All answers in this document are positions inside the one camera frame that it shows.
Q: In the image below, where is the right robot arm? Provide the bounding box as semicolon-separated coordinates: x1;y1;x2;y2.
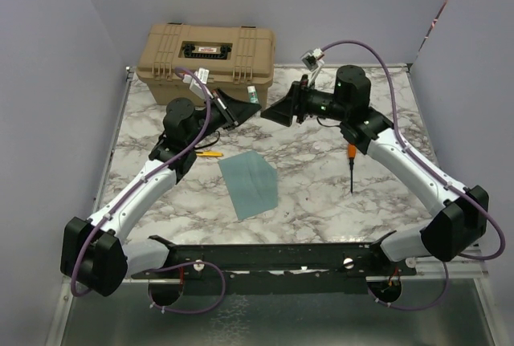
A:
261;65;489;275

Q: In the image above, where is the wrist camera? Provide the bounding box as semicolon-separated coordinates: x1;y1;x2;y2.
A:
300;48;324;83
182;67;212;101

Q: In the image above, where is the orange handled screwdriver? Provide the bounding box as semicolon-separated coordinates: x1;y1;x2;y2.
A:
347;144;357;193

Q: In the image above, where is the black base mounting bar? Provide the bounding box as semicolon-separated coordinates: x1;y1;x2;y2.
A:
133;236;416;295

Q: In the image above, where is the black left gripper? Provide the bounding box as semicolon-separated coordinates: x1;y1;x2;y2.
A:
187;88;261;148

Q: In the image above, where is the yellow utility knife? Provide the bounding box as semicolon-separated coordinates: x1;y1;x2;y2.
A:
196;151;224;157

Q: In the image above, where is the green white glue stick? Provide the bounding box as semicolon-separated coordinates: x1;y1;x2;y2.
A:
247;86;259;104

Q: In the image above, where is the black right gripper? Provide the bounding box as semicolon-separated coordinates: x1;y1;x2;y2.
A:
260;75;349;128

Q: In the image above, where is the tan plastic toolbox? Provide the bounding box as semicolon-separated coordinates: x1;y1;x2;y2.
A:
136;23;275;108

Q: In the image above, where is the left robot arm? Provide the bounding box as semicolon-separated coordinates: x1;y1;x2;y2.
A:
60;90;261;296

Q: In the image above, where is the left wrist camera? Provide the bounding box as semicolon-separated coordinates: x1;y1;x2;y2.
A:
182;67;212;101

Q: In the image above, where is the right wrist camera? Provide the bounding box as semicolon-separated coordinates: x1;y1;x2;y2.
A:
300;48;324;83

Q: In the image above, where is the teal envelope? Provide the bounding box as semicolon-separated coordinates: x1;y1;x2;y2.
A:
218;151;279;221

